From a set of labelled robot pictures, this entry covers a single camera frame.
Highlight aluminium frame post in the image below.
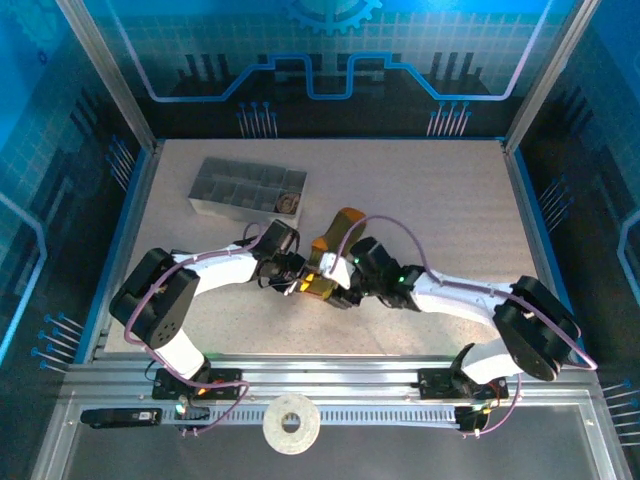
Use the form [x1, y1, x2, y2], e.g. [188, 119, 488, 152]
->
[55, 0, 164, 151]
[503, 0, 602, 152]

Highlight flat black device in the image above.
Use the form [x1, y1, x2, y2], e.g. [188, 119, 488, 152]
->
[79, 407, 164, 430]

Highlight aluminium front rail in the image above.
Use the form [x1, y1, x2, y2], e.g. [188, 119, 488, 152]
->
[62, 353, 601, 401]

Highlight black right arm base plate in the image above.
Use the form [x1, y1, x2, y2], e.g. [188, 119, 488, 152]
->
[417, 367, 510, 401]

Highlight slotted grey cable duct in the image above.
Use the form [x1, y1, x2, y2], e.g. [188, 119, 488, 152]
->
[159, 403, 464, 430]

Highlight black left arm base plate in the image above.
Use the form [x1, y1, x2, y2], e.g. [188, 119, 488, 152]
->
[152, 367, 244, 401]

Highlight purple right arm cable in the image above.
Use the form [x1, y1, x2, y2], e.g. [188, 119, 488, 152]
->
[334, 214, 599, 440]

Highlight olive orange striped sock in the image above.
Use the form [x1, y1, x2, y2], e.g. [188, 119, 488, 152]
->
[299, 207, 368, 303]

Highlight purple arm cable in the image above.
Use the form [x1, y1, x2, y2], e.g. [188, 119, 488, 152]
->
[334, 214, 599, 440]
[123, 222, 251, 439]

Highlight aluminium table side rail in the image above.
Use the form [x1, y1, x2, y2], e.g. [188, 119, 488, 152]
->
[82, 138, 166, 364]
[501, 138, 591, 364]

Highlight grey divided organizer box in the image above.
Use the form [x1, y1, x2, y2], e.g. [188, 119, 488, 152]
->
[188, 156, 309, 226]

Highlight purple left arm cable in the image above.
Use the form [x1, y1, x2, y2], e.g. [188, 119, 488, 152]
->
[123, 222, 251, 439]

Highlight white tape roll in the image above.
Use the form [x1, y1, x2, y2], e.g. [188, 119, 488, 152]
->
[263, 393, 321, 455]

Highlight black adapter box with light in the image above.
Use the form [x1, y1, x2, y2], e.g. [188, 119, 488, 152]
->
[453, 405, 494, 434]
[172, 397, 212, 426]

